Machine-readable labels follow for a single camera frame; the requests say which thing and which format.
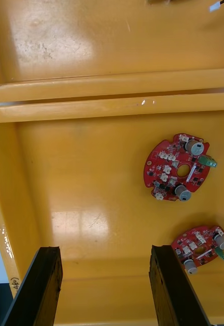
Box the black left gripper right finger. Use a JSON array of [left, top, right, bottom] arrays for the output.
[[149, 244, 211, 326]]

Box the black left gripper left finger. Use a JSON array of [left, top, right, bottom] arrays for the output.
[[0, 246, 64, 326]]

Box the round red circuit board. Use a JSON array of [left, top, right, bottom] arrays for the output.
[[171, 225, 224, 275], [144, 132, 218, 202]]

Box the solenoid with black cable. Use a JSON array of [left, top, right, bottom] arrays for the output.
[[209, 0, 224, 13]]

